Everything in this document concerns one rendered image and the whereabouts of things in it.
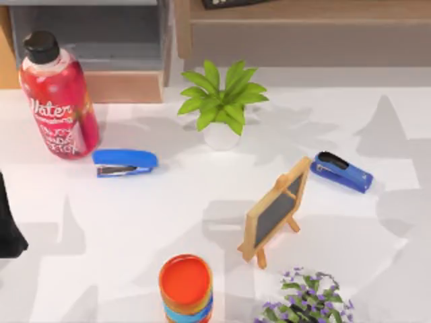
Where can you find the wooden framed blackboard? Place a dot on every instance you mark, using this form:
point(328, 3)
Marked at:
point(274, 212)

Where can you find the wooden cupboard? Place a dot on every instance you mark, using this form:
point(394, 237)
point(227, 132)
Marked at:
point(303, 33)

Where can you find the blue and black stapler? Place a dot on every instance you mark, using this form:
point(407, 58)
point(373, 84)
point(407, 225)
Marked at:
point(350, 173)

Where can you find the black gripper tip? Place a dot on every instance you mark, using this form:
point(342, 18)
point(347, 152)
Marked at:
point(8, 228)

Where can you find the purple flowering plant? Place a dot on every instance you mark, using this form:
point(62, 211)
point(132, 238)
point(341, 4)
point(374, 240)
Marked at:
point(308, 299)

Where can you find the red bottle with black cap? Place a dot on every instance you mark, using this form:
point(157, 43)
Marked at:
point(57, 101)

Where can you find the green plant in white pot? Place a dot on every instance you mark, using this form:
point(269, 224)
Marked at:
point(220, 104)

